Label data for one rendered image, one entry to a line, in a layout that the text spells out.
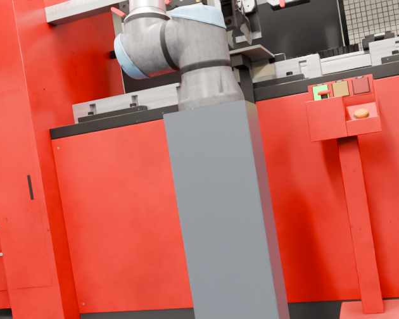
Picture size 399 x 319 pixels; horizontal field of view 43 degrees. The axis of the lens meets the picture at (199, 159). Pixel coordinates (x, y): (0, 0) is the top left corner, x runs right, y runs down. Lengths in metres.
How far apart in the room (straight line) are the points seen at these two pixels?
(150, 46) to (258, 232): 0.48
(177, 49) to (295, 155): 0.79
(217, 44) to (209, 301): 0.55
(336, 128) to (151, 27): 0.64
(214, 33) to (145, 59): 0.17
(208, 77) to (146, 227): 1.01
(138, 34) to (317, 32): 1.40
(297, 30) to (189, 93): 1.44
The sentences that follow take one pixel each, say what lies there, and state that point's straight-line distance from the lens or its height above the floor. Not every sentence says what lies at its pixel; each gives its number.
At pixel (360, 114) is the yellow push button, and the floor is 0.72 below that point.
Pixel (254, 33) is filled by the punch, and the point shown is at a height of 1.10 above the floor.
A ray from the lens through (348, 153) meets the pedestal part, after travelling 1.57.
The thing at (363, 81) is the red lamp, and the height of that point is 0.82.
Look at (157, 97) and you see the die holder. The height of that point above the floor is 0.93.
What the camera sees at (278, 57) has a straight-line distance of 1.94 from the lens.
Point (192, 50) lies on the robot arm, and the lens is 1.11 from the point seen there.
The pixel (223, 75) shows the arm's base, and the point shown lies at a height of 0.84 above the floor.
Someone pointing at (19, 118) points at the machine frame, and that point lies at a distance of 2.12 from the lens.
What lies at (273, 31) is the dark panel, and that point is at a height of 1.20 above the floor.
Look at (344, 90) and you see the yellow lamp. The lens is 1.67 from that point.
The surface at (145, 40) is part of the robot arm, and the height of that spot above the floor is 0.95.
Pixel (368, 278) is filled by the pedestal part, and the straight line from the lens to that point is 1.63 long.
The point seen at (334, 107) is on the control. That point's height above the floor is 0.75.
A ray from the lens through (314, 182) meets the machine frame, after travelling 1.78.
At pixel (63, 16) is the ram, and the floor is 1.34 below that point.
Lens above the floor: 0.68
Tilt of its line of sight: 1 degrees down
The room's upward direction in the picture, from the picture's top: 9 degrees counter-clockwise
